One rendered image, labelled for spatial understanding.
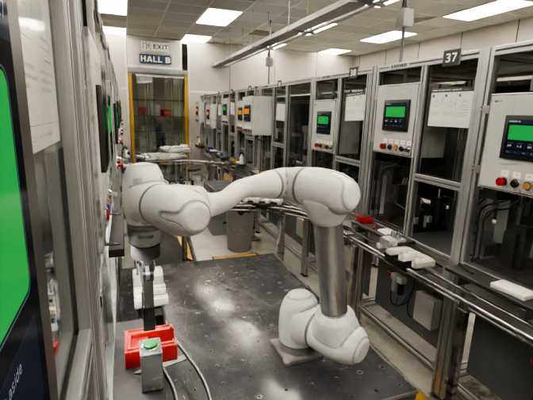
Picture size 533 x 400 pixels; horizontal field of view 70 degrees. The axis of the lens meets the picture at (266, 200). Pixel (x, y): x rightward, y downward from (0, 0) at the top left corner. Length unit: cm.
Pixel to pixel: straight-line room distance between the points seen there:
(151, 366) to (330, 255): 65
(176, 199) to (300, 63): 1005
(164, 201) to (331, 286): 75
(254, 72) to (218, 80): 96
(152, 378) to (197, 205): 57
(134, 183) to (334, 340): 92
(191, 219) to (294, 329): 91
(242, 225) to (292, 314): 307
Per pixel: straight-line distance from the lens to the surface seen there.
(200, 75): 995
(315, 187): 122
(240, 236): 465
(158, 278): 188
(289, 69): 1066
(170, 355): 133
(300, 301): 160
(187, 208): 82
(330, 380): 165
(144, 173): 98
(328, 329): 148
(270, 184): 125
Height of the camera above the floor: 168
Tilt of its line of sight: 13 degrees down
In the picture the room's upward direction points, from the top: 2 degrees clockwise
